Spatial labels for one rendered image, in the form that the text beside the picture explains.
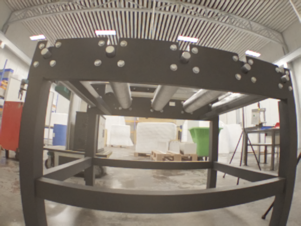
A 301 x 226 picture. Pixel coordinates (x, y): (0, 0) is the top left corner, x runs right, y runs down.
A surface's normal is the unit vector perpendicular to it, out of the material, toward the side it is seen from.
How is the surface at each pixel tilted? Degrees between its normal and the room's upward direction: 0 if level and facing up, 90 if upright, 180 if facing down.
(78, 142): 90
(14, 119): 90
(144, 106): 90
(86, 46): 90
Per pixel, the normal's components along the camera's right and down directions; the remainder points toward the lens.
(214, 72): 0.08, -0.16
